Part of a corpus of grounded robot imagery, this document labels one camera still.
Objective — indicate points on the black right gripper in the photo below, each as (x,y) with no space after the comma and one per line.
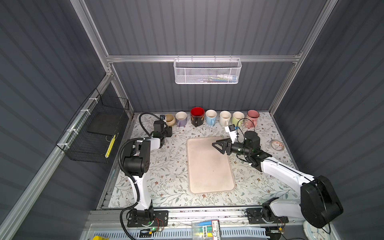
(228,146)

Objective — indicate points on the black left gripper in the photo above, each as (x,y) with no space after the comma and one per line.
(166,131)

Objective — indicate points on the purple ceramic mug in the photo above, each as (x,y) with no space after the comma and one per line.
(181,119)

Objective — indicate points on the white ceramic mug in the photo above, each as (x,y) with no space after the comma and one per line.
(225,118)

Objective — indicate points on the light green mug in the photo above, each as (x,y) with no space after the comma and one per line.
(237,118)

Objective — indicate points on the light blue mug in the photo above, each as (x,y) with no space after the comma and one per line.
(211,116)

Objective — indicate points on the pink ceramic mug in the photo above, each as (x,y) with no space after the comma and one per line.
(252,119)

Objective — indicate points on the black floral mug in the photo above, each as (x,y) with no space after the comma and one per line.
(197,116)

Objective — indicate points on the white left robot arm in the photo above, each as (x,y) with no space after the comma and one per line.
(134,162)

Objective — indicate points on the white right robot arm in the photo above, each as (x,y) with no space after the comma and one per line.
(318,201)

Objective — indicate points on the beige plastic tray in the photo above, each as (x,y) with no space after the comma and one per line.
(209,171)

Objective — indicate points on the clear tape roll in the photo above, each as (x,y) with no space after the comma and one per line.
(277,145)

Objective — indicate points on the clear box of markers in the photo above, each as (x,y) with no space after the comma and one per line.
(206,230)

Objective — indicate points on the white analog clock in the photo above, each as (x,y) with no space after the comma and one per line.
(313,233)

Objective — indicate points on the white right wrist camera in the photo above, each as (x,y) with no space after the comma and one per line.
(232,131)

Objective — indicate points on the white wire basket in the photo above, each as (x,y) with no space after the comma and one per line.
(207,70)

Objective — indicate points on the black wire basket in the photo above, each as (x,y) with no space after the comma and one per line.
(88,138)

